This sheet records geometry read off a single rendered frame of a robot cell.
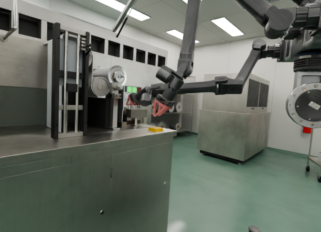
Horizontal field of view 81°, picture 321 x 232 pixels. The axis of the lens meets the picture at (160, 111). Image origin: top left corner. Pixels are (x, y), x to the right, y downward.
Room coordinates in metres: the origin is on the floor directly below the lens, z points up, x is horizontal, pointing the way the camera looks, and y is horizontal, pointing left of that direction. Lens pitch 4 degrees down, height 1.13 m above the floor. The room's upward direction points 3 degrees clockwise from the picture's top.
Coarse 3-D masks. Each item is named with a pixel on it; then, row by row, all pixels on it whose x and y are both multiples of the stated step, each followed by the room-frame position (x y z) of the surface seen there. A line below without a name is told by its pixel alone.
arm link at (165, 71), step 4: (184, 64) 0.81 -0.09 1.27; (160, 68) 0.87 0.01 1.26; (164, 68) 0.87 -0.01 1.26; (168, 68) 0.86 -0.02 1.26; (180, 68) 0.81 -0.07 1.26; (184, 68) 0.81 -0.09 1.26; (160, 72) 0.86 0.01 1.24; (164, 72) 0.86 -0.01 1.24; (168, 72) 0.86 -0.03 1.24; (172, 72) 0.87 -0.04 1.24; (176, 72) 0.83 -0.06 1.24; (180, 72) 0.82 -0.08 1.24; (184, 72) 0.81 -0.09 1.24; (156, 76) 0.88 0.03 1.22; (160, 76) 0.86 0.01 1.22; (164, 76) 0.86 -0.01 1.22; (168, 76) 0.85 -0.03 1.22; (180, 76) 0.82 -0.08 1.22; (184, 76) 0.89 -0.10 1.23; (164, 80) 0.86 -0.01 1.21
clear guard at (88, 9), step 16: (32, 0) 1.21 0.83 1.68; (48, 0) 1.25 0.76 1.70; (64, 0) 1.29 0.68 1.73; (80, 0) 1.34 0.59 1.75; (96, 0) 1.39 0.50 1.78; (112, 0) 1.44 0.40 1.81; (128, 0) 1.49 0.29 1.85; (80, 16) 1.43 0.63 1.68; (96, 16) 1.48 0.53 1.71; (112, 16) 1.54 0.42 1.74
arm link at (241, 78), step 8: (256, 40) 1.21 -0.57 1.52; (264, 40) 1.19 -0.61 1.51; (256, 48) 1.16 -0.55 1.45; (264, 48) 1.18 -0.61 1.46; (248, 56) 1.16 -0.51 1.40; (256, 56) 1.14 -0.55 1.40; (248, 64) 1.11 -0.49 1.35; (240, 72) 1.08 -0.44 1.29; (248, 72) 1.07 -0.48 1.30; (232, 80) 1.03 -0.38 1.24; (240, 80) 1.02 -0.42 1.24; (224, 88) 1.05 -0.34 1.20; (232, 88) 1.04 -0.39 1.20; (240, 88) 1.03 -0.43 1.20
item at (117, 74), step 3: (117, 72) 1.25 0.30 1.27; (120, 72) 1.27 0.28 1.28; (114, 75) 1.25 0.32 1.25; (117, 75) 1.26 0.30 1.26; (120, 75) 1.28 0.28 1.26; (123, 75) 1.29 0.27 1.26; (117, 78) 1.26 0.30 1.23; (120, 78) 1.28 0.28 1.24; (123, 78) 1.29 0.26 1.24; (117, 81) 1.26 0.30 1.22; (120, 81) 1.28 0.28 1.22
